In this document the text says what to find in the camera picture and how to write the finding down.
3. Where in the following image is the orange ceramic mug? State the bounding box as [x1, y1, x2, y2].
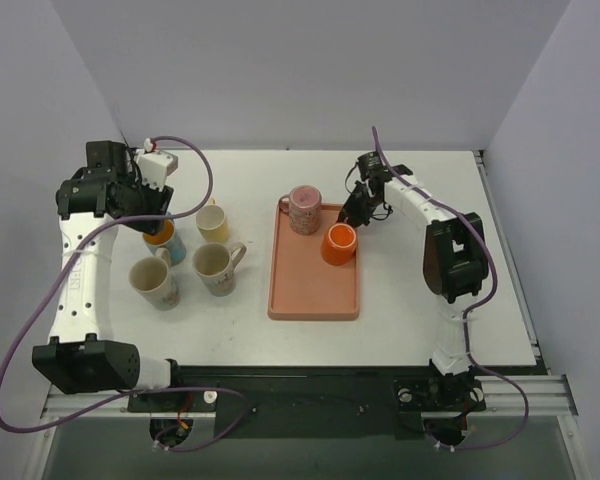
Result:
[321, 223, 357, 266]

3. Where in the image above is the blue glazed mug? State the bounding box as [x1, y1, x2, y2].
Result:
[142, 219, 187, 265]

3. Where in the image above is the yellow ceramic mug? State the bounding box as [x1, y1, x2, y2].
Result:
[196, 200, 229, 244]

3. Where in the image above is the cream dragon pattern mug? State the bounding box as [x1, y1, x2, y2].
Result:
[128, 247, 181, 311]

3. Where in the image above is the shell pattern teal mug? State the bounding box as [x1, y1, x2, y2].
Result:
[192, 242, 247, 297]

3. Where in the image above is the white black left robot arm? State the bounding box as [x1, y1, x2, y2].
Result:
[32, 141, 186, 412]

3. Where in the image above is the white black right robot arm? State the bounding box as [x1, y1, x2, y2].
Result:
[338, 151, 489, 409]

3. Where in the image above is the pink ghost pattern mug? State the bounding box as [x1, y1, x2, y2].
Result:
[278, 185, 322, 235]

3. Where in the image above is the salmon pink plastic tray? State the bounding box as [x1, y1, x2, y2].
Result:
[268, 203, 360, 321]

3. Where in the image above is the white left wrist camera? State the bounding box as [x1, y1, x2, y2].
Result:
[134, 138, 179, 192]

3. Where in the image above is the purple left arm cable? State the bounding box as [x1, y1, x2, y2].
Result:
[0, 134, 249, 454]

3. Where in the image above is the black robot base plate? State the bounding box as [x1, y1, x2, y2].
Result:
[127, 366, 486, 440]

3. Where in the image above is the aluminium table frame rail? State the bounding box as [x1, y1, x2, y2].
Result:
[42, 148, 579, 419]

